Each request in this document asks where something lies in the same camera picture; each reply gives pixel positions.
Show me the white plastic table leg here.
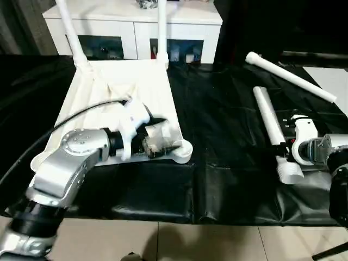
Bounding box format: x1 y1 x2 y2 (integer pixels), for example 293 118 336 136
56 0 92 70
253 86 305 185
245 52 338 103
156 0 170 67

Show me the white plastic table top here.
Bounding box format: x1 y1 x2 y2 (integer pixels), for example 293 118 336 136
31 59 194 170

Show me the black work mat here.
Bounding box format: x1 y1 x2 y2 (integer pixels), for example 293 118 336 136
0 53 348 225

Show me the white side table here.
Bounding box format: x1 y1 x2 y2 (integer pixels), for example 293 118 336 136
302 66 348 117

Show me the black stand leg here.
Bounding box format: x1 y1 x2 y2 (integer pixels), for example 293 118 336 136
313 242 348 261

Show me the white cabinet with glass doors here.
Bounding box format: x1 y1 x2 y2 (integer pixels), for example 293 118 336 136
42 0 223 63

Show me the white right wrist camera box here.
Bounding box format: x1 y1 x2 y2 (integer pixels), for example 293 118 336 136
284 113 317 164

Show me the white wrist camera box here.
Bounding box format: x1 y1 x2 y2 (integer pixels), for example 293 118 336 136
117 98 153 161
284 113 317 164

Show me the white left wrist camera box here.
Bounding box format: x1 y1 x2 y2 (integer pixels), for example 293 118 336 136
117 98 153 161

